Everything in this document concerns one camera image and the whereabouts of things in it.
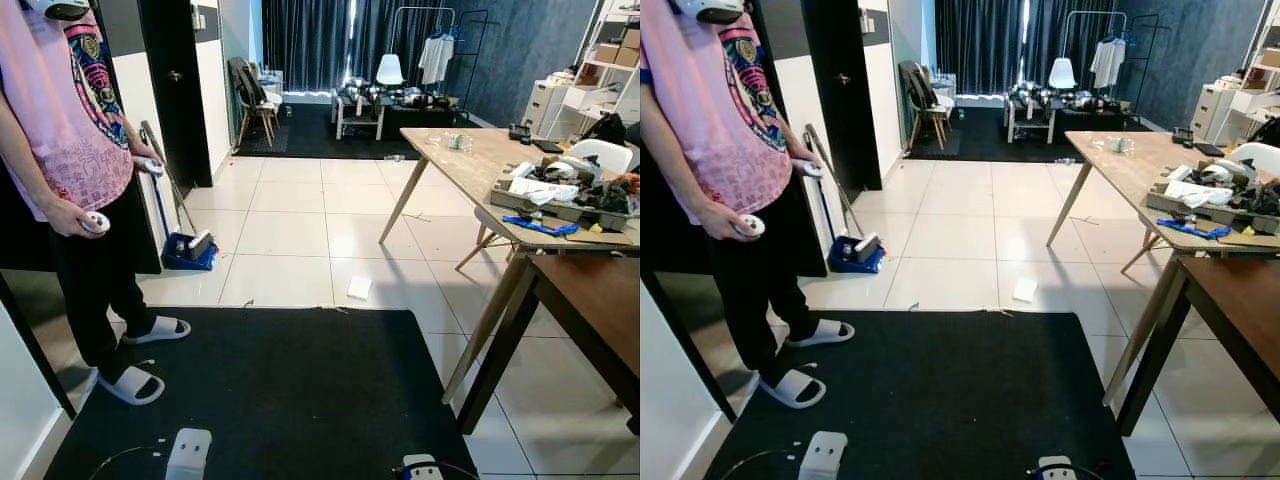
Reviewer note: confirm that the white VR hand controller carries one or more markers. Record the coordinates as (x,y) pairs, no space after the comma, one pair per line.
(810,169)
(151,165)
(96,222)
(751,226)

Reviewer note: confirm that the dark brown wooden table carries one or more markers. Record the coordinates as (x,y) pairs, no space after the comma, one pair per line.
(1240,300)
(600,290)

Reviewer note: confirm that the black bag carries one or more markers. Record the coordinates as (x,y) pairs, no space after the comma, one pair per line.
(1268,131)
(605,128)

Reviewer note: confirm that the flat black object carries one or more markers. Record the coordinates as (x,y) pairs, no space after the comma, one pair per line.
(547,146)
(1209,150)

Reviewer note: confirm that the person in pink shirt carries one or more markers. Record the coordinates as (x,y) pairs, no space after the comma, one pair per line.
(710,120)
(60,120)

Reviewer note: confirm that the small black device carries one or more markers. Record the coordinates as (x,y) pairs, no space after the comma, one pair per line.
(1183,135)
(520,132)

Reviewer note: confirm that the white drawer cabinet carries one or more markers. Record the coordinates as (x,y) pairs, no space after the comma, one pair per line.
(548,105)
(1215,108)

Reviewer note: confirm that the light wooden table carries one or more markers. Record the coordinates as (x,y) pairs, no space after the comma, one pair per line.
(470,165)
(1130,168)

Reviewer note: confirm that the white shelf with cardboard boxes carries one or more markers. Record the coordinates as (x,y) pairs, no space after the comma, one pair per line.
(615,50)
(1268,58)

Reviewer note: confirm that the white slipper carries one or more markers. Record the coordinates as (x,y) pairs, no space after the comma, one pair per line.
(132,385)
(795,388)
(822,332)
(157,329)

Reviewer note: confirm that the clear glass object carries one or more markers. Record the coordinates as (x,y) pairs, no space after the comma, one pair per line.
(458,142)
(1120,146)

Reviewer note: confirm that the blue dustpan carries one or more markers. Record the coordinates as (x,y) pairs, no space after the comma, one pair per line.
(190,254)
(856,257)

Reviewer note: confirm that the black door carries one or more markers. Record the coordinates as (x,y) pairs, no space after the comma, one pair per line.
(845,80)
(180,80)

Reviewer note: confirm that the white hanging shirt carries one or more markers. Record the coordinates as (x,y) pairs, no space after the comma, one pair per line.
(1107,62)
(436,58)

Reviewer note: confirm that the white paper scrap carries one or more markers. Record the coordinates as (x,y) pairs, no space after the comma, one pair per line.
(1024,290)
(358,288)

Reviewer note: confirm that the cluttered low table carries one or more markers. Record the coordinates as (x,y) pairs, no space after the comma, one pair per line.
(1030,112)
(360,110)

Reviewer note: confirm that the wooden chair with black clothes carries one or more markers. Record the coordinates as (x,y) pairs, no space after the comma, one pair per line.
(250,100)
(922,100)

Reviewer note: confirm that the metal clothes rack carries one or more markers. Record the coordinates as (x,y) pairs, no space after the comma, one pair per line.
(421,8)
(1092,12)

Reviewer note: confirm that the black floor rug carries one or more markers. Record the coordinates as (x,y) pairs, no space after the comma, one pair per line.
(280,400)
(920,400)

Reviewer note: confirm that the dark striped curtains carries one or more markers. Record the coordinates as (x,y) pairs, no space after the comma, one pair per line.
(985,45)
(310,45)

